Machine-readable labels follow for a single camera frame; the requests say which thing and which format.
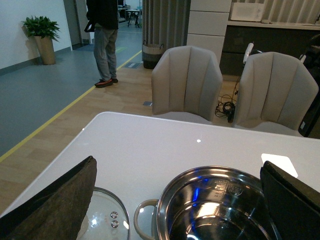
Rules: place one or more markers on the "person in dark clothes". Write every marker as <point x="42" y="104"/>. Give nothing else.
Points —
<point x="104" y="15"/>

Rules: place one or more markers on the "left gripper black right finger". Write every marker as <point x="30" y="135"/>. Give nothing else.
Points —
<point x="293" y="206"/>

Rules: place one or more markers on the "white handled device behind chairs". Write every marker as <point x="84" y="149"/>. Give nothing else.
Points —
<point x="250" y="50"/>

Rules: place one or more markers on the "floor outlet cover plate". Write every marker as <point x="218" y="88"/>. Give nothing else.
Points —
<point x="148" y="103"/>

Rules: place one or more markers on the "white electric cooking pot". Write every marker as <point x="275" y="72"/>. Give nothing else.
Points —
<point x="207" y="203"/>

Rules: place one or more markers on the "woven laundry basket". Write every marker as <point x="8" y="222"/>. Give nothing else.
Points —
<point x="151" y="54"/>

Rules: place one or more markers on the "beige chair, right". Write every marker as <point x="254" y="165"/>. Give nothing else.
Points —
<point x="275" y="92"/>

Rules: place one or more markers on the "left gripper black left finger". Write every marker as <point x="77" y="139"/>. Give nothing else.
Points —
<point x="57" y="211"/>

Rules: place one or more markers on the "potted green plant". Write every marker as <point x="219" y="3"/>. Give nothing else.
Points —
<point x="44" y="31"/>

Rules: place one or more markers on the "glass pot lid with knob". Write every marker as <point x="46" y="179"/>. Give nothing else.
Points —
<point x="106" y="218"/>

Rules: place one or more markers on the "dark kitchen counter cabinet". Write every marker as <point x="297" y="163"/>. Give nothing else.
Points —
<point x="291" y="42"/>

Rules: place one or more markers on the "white microwave oven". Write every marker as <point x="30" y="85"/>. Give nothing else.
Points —
<point x="246" y="12"/>

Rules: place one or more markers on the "beige chair, left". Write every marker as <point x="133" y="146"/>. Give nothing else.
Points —
<point x="185" y="85"/>

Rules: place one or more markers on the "beige chair,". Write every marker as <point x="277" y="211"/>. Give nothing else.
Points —
<point x="185" y="85"/>
<point x="275" y="92"/>

